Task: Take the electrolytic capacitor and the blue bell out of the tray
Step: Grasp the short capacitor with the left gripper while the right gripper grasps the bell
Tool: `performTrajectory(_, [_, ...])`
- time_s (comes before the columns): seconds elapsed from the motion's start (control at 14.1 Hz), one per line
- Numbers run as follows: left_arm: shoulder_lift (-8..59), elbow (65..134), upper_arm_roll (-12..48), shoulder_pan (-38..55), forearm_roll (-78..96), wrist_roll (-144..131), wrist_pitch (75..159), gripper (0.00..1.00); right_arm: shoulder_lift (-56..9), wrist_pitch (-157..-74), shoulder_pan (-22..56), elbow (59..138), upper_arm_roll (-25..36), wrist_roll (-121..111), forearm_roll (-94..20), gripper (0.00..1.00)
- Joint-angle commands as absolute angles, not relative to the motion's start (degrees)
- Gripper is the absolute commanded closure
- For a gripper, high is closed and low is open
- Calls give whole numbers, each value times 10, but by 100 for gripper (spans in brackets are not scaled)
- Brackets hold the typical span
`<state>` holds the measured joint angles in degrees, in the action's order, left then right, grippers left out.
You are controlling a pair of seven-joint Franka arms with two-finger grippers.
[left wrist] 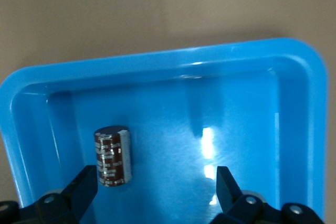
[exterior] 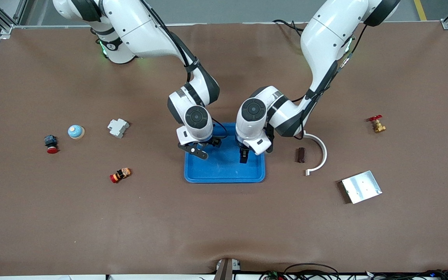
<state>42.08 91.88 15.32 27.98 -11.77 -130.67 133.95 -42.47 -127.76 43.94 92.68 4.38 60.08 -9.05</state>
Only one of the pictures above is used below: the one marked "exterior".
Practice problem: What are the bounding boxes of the tangled black cable bundle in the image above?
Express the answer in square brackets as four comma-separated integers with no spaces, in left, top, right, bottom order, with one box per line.
[364,269,448,280]

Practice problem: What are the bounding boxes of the coloured connector wires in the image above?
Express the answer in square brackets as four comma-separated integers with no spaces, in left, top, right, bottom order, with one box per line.
[259,270,287,280]

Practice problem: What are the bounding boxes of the white circuit breaker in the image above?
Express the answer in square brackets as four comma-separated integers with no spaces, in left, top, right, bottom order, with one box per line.
[107,118,130,139]

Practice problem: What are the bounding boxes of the white curved plastic bracket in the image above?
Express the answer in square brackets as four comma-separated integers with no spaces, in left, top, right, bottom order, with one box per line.
[303,130,328,176]

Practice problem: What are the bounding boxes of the blue plastic tray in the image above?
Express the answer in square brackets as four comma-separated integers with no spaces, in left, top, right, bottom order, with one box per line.
[184,123,266,184]

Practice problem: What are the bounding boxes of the blue dome call bell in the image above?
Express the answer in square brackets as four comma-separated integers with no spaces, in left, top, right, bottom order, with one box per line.
[68,125,85,140]

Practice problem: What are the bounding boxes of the grey metal clamp bracket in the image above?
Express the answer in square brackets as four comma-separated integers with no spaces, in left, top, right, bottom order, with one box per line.
[213,258,242,280]

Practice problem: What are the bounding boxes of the brass valve red handle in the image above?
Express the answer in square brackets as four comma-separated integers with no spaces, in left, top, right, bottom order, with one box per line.
[369,115,387,134]

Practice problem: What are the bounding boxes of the red mushroom push button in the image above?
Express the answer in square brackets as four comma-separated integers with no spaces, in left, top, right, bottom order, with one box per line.
[44,135,59,154]

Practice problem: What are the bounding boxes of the silver metal plate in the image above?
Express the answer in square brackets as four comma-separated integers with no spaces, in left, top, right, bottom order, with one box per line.
[340,170,383,205]

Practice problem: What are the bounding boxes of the black base cable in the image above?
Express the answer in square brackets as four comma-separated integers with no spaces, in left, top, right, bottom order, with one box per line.
[273,19,306,35]

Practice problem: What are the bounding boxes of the black cable loop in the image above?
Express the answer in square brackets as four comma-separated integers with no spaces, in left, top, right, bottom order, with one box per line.
[284,263,341,280]

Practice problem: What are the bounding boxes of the red yellow emergency stop button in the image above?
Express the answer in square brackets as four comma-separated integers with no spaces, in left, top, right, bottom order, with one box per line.
[110,168,132,184]

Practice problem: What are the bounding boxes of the brown table cover mat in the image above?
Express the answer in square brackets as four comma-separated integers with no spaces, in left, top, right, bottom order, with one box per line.
[0,21,448,277]

